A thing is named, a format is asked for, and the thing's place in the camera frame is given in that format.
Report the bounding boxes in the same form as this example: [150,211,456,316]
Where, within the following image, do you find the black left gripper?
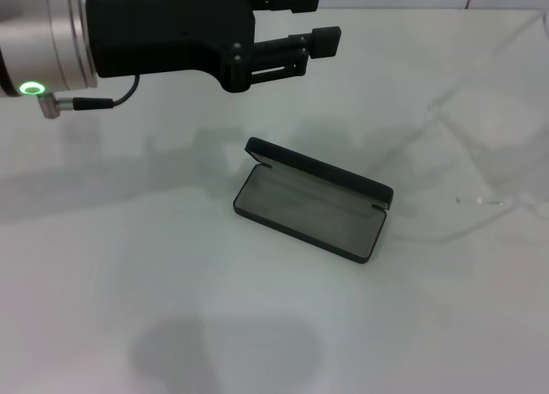
[85,0,259,94]

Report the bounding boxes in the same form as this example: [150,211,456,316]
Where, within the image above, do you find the black glasses case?
[232,136,395,265]

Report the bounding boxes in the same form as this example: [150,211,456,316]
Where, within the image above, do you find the clear white glasses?
[377,14,549,245]

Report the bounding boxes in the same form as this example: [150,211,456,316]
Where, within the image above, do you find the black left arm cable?
[36,74,142,119]

